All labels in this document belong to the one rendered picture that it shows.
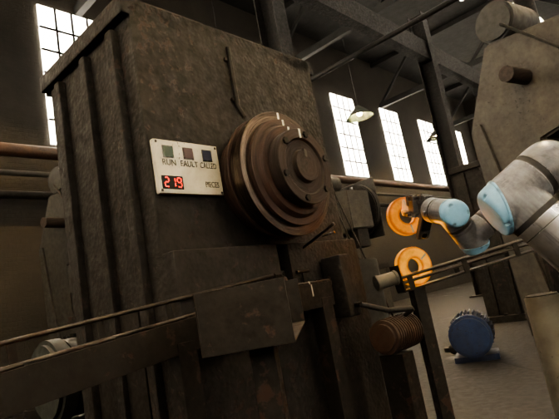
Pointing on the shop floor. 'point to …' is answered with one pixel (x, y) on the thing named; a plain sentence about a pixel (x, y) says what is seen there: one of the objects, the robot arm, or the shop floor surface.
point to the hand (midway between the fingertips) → (404, 211)
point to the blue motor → (472, 337)
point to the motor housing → (400, 363)
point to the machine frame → (185, 207)
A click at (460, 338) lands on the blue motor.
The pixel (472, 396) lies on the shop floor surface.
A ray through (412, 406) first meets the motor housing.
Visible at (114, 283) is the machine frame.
